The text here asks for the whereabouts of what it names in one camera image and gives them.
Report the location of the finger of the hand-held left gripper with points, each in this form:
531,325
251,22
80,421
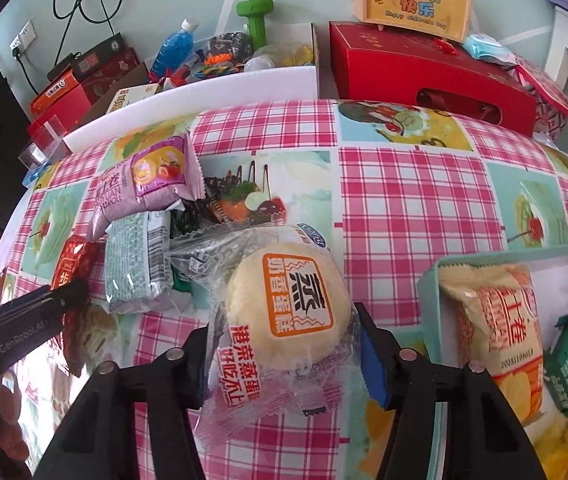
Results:
71,292

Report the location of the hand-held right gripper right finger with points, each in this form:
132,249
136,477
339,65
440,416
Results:
371,360

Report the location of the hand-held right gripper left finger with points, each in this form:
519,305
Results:
199,370

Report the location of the teal tray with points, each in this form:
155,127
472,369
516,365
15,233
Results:
429,310

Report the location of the clear steamed cake packet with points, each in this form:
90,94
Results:
284,320

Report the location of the orange bread packet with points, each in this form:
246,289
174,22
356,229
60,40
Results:
559,452

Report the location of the red snack packet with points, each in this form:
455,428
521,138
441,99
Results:
75,260

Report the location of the light green snack packet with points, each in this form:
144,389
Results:
136,265

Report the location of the orange swiss roll packet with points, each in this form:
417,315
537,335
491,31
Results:
494,330

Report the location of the pink swiss roll packet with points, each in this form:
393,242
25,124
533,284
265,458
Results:
149,180

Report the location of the black snack packet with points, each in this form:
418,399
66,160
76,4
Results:
189,220

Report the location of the clear plastic box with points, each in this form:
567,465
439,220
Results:
44,145

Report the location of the checked printed tablecloth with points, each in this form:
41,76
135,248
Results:
404,185

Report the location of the orange red box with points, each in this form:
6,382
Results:
61,100

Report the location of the yellow and white box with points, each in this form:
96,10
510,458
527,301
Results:
131,97

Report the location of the dark flat box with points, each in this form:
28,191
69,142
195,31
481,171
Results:
96,55

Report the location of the white storage box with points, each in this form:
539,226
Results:
214,90

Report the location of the blue liquid bottle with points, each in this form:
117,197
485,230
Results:
171,50

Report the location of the colourful toy packet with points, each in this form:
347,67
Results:
224,52

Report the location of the red gift box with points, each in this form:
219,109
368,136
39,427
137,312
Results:
429,80

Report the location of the clear plastic bottle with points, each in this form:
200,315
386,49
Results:
279,55

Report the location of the red patterned box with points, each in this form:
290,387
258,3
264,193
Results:
554,95

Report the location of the green dumbbell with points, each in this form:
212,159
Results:
254,17

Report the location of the light blue packet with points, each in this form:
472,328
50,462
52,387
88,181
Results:
489,47

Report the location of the white wall socket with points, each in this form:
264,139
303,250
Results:
23,37

